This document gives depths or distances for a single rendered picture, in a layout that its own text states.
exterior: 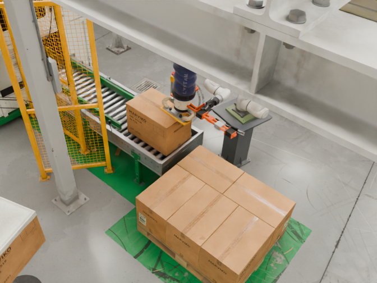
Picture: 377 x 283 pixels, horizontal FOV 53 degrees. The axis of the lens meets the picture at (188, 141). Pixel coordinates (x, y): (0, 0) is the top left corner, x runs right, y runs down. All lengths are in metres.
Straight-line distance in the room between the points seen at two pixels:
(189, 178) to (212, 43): 3.26
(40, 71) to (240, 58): 2.79
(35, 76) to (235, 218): 2.13
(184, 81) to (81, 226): 1.90
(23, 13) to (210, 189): 2.22
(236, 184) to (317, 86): 3.32
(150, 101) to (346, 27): 3.65
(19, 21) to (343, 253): 3.65
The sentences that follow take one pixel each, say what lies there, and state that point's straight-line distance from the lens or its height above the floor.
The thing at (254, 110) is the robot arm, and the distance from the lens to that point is 4.12.
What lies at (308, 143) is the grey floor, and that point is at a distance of 5.39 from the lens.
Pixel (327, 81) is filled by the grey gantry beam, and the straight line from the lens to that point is 0.58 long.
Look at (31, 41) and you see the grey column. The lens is 3.20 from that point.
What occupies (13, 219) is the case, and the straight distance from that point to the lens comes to 3.17.
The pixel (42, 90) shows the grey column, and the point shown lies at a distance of 3.42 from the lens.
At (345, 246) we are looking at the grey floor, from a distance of 4.45.
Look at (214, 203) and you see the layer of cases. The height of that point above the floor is 0.54.
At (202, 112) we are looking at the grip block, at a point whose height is 1.22.
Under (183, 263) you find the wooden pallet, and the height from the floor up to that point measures 0.08.
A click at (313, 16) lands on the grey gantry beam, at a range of 0.55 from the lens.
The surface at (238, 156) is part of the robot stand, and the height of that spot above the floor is 0.17.
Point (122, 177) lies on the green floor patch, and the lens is 4.62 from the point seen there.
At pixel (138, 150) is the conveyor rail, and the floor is 0.57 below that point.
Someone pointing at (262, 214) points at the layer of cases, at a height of 0.54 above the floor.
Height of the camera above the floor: 3.44
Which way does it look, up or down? 43 degrees down
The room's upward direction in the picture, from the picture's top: 4 degrees clockwise
